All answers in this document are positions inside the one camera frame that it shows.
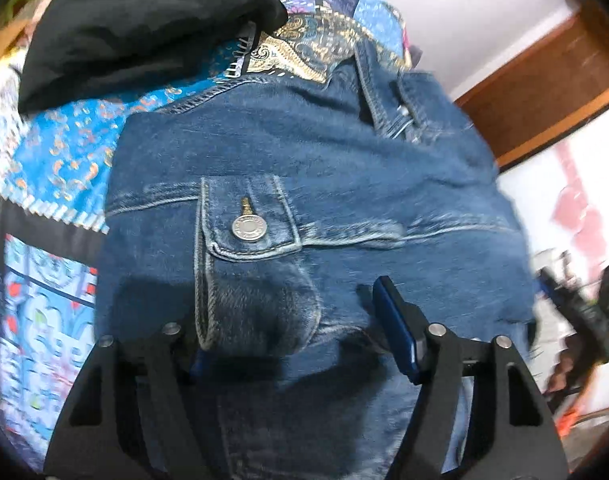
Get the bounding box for blue denim jacket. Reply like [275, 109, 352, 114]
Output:
[95, 40, 535, 479]

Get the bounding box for blue patchwork quilt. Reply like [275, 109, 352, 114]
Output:
[0, 0, 422, 470]

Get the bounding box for wooden door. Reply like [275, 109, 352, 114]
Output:
[457, 2, 609, 170]

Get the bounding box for black folded garment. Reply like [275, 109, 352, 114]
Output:
[18, 0, 287, 115]

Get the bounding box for wooden folding lap table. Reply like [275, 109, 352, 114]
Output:
[0, 20, 30, 58]

